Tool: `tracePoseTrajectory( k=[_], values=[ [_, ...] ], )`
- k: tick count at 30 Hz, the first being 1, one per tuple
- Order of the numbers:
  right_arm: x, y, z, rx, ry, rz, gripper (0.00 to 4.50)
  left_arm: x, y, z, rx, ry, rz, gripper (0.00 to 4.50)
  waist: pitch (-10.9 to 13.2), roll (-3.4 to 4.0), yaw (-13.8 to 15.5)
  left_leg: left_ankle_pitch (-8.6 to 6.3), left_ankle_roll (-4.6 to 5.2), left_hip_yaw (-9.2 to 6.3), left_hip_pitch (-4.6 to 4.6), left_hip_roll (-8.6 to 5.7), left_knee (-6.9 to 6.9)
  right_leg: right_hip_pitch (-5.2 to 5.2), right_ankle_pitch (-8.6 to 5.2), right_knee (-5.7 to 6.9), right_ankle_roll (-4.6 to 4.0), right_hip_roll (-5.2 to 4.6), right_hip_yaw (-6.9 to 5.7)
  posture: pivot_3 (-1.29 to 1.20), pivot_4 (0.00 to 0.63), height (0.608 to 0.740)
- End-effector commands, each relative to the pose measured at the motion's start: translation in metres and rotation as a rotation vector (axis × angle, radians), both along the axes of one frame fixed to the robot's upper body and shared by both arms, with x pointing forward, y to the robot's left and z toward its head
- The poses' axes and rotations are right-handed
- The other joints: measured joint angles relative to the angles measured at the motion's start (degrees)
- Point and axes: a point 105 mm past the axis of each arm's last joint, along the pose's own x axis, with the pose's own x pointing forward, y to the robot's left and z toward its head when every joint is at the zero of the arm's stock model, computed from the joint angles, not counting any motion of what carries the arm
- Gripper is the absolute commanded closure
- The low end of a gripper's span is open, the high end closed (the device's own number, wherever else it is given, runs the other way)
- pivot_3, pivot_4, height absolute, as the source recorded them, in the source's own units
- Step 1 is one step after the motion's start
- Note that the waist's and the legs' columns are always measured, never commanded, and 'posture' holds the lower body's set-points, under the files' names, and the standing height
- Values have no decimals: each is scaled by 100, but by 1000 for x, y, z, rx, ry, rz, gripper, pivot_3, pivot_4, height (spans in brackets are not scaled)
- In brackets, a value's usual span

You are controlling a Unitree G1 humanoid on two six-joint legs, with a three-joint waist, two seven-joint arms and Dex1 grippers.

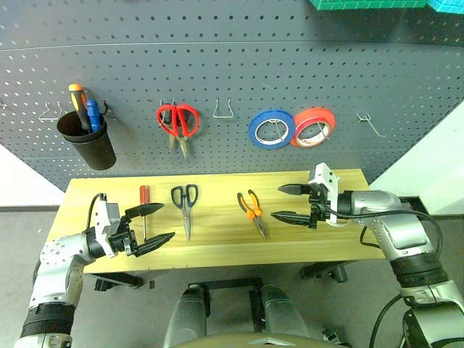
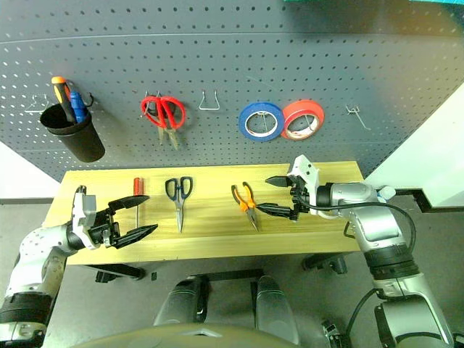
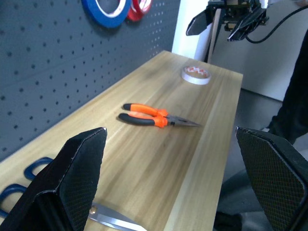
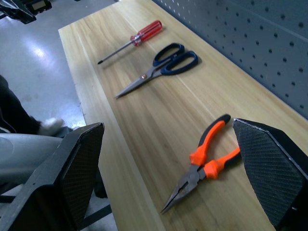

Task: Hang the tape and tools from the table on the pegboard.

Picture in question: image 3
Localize person in black trousers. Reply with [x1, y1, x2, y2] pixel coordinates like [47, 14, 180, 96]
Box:
[267, 24, 308, 145]

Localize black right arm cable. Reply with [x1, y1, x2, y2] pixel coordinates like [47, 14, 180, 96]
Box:
[244, 4, 308, 45]

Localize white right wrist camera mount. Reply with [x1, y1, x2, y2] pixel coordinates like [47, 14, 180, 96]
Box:
[258, 0, 275, 10]

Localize red tape roll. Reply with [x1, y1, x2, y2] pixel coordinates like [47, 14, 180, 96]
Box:
[126, 0, 154, 22]

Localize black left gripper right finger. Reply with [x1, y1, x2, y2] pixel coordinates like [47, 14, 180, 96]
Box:
[235, 126, 308, 231]

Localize white tape roll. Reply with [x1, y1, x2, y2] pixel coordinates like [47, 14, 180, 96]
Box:
[180, 64, 213, 86]

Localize grey pegboard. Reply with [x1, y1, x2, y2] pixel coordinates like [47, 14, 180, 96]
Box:
[0, 0, 181, 162]

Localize blue tape roll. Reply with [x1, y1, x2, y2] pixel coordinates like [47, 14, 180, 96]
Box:
[81, 0, 132, 27]

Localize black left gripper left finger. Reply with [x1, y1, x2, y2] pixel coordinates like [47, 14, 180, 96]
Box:
[0, 127, 108, 231]

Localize blue handled scissors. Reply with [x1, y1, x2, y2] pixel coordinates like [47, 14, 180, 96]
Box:
[0, 156, 148, 231]

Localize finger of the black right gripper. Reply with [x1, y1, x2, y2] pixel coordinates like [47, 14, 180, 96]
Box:
[186, 8, 214, 37]
[227, 8, 269, 43]

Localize orange black needle-nose pliers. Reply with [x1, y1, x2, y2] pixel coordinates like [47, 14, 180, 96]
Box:
[118, 103, 203, 129]

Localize light wooden pole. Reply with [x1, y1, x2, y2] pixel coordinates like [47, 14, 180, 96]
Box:
[207, 9, 221, 64]

